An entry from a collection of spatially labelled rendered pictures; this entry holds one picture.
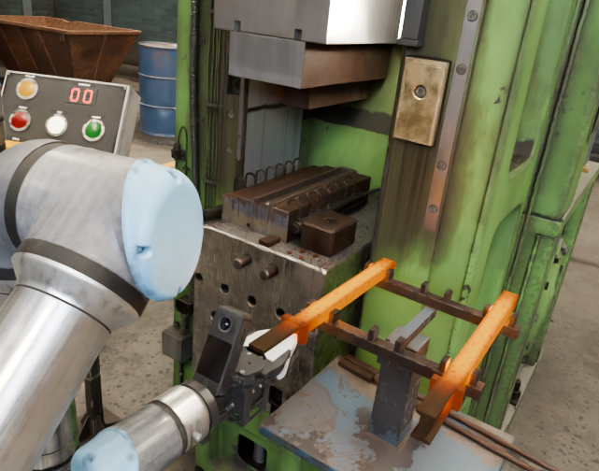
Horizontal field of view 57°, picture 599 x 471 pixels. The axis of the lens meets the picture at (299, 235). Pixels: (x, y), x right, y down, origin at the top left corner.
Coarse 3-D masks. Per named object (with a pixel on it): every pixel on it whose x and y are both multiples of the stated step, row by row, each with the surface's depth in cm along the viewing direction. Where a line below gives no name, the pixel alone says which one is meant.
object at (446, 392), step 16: (496, 304) 99; (512, 304) 99; (496, 320) 94; (480, 336) 88; (464, 352) 84; (480, 352) 84; (448, 368) 79; (464, 368) 80; (432, 384) 76; (448, 384) 74; (464, 384) 79; (432, 400) 71; (448, 400) 71; (432, 416) 68; (416, 432) 71; (432, 432) 71
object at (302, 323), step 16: (368, 272) 106; (384, 272) 108; (336, 288) 98; (352, 288) 99; (368, 288) 104; (320, 304) 93; (336, 304) 94; (288, 320) 86; (304, 320) 88; (320, 320) 90; (272, 336) 82; (288, 336) 83; (304, 336) 85; (256, 352) 79
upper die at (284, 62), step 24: (240, 48) 122; (264, 48) 118; (288, 48) 115; (312, 48) 116; (336, 48) 124; (360, 48) 132; (384, 48) 143; (240, 72) 124; (264, 72) 120; (288, 72) 117; (312, 72) 118; (336, 72) 127; (360, 72) 136; (384, 72) 147
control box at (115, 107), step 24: (24, 72) 144; (48, 96) 142; (72, 96) 142; (96, 96) 141; (120, 96) 141; (48, 120) 141; (72, 120) 141; (96, 120) 140; (120, 120) 140; (96, 144) 140; (120, 144) 140
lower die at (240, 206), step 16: (288, 176) 157; (304, 176) 155; (352, 176) 159; (240, 192) 141; (256, 192) 139; (272, 192) 137; (304, 192) 140; (320, 192) 143; (336, 192) 145; (224, 208) 138; (240, 208) 135; (256, 208) 132; (272, 208) 130; (288, 208) 129; (304, 208) 133; (352, 208) 156; (240, 224) 137; (256, 224) 134; (272, 224) 131; (288, 224) 129; (288, 240) 131
